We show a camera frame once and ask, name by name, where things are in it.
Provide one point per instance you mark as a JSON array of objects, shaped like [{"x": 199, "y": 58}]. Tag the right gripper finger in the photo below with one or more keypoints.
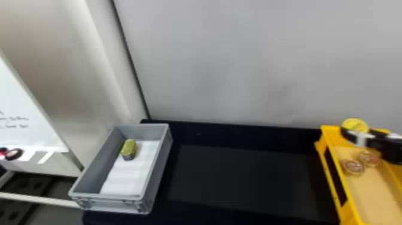
[{"x": 351, "y": 136}]

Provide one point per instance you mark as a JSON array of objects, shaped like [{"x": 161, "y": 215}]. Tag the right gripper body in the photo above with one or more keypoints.
[{"x": 388, "y": 147}]

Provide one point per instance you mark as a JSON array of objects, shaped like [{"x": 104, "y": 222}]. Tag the yellow rectangular box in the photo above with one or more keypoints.
[{"x": 370, "y": 201}]

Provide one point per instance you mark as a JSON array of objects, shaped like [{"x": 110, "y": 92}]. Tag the black mat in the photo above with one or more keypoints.
[{"x": 248, "y": 182}]

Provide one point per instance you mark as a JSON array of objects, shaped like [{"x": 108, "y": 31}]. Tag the white foam insert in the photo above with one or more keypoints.
[{"x": 128, "y": 179}]

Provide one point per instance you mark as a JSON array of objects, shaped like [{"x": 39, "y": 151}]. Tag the grey crate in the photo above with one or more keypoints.
[{"x": 91, "y": 176}]

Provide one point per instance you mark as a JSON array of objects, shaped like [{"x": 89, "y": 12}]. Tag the whiteboard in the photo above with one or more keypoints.
[{"x": 22, "y": 125}]

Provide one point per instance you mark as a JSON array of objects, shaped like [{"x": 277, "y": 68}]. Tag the black red board eraser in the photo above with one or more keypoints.
[{"x": 12, "y": 154}]

